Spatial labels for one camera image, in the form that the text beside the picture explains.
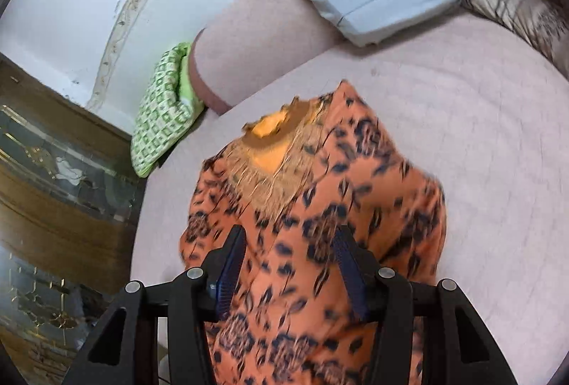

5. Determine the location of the pink brown backrest cushion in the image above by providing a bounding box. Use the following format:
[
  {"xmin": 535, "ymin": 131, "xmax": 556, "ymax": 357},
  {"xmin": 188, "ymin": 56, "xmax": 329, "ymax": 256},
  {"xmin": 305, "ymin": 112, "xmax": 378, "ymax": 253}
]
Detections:
[{"xmin": 187, "ymin": 0, "xmax": 345, "ymax": 116}]

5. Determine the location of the wooden door with glass panel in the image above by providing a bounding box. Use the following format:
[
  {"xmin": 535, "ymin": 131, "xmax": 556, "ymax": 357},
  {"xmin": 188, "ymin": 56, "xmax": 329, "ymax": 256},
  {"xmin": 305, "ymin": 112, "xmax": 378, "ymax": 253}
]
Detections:
[{"xmin": 0, "ymin": 52, "xmax": 147, "ymax": 385}]

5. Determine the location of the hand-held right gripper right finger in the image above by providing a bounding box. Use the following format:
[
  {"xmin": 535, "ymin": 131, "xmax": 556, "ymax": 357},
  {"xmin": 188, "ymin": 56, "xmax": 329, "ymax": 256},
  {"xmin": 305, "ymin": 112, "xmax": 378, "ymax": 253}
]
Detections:
[{"xmin": 333, "ymin": 225, "xmax": 519, "ymax": 385}]

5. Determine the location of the green checked pillow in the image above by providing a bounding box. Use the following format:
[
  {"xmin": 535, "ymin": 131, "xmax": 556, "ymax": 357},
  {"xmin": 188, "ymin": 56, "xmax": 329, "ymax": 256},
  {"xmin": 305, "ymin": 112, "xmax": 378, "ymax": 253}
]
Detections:
[{"xmin": 130, "ymin": 41, "xmax": 206, "ymax": 178}]

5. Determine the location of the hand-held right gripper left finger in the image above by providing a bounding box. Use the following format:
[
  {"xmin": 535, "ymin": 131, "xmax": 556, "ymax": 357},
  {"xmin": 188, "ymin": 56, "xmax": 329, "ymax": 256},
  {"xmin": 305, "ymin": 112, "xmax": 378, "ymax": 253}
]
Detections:
[{"xmin": 67, "ymin": 225, "xmax": 247, "ymax": 385}]

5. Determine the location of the pink quilted mattress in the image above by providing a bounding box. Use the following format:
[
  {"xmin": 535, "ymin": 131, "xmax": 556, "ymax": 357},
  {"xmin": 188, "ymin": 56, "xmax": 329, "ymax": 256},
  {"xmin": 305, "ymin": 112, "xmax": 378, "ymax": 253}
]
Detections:
[{"xmin": 129, "ymin": 12, "xmax": 569, "ymax": 385}]

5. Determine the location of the small striped floral cushion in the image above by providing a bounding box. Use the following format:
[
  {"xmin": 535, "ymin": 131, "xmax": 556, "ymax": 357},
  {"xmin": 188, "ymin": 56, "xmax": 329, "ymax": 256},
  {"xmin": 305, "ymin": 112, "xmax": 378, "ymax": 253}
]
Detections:
[{"xmin": 462, "ymin": 0, "xmax": 569, "ymax": 77}]

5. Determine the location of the orange black floral blouse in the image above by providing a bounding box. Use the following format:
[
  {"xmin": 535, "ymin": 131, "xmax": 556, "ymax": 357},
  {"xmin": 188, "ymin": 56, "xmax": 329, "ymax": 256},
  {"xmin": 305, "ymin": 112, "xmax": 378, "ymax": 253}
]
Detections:
[{"xmin": 180, "ymin": 79, "xmax": 446, "ymax": 385}]

